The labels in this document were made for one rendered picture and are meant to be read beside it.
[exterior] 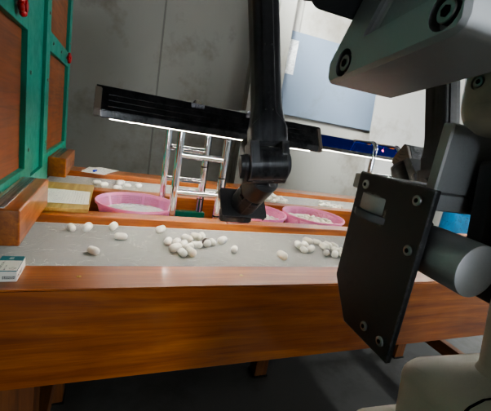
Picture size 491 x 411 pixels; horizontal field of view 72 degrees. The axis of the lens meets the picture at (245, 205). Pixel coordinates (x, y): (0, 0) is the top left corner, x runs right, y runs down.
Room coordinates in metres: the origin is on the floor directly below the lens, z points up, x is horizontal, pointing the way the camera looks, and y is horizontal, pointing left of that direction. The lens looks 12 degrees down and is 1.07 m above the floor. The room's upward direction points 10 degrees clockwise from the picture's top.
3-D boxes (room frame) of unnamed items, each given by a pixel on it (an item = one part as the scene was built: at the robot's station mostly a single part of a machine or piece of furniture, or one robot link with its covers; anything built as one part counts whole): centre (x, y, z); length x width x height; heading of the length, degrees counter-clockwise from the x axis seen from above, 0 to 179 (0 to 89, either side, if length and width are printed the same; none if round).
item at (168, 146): (1.37, 0.29, 0.90); 0.20 x 0.19 x 0.45; 113
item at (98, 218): (1.21, -0.25, 0.71); 1.81 x 0.06 x 0.11; 113
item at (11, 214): (0.70, 0.48, 0.83); 0.30 x 0.06 x 0.07; 23
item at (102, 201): (1.12, 0.37, 0.72); 0.27 x 0.27 x 0.10
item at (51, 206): (1.03, 0.57, 0.77); 0.33 x 0.15 x 0.01; 23
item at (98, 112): (0.93, 0.10, 1.08); 0.62 x 0.08 x 0.07; 113
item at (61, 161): (1.32, 0.75, 0.83); 0.30 x 0.06 x 0.07; 23
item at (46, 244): (1.04, -0.32, 0.73); 1.81 x 0.30 x 0.02; 113
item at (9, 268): (0.52, 0.38, 0.77); 0.06 x 0.04 x 0.02; 23
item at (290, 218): (1.40, -0.29, 0.72); 0.27 x 0.27 x 0.10
